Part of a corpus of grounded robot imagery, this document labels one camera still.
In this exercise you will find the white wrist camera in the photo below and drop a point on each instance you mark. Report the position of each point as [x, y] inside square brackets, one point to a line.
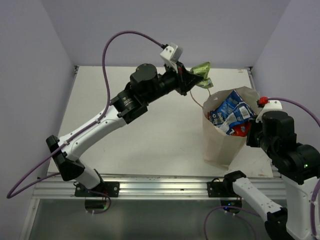
[267, 105]
[171, 54]

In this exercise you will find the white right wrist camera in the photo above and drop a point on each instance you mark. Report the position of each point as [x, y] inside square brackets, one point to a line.
[267, 105]

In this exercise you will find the white paper bag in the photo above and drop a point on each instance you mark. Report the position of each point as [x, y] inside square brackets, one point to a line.
[219, 148]

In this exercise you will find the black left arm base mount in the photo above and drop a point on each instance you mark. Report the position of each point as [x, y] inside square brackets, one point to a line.
[109, 188]

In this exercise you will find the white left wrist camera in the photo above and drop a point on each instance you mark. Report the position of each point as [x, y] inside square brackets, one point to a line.
[171, 54]

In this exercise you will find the red Doritos chip bag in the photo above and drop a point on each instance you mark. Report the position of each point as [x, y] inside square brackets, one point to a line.
[240, 130]

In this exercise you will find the aluminium table frame rail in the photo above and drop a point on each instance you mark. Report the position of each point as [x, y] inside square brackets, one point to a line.
[179, 173]

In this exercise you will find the small light green packet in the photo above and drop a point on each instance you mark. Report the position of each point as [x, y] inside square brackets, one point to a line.
[203, 70]

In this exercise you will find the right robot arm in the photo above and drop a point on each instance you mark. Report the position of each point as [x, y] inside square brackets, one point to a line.
[299, 167]

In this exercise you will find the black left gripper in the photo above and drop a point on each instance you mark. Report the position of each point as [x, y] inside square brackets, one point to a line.
[185, 80]

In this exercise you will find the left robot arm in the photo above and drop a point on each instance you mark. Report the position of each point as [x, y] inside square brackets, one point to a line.
[144, 87]

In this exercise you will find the blue cookie packet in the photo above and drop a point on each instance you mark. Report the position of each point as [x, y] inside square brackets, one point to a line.
[232, 111]

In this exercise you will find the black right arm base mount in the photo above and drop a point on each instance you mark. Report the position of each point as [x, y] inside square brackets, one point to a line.
[217, 189]

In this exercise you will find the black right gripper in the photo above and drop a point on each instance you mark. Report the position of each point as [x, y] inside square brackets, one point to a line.
[250, 139]

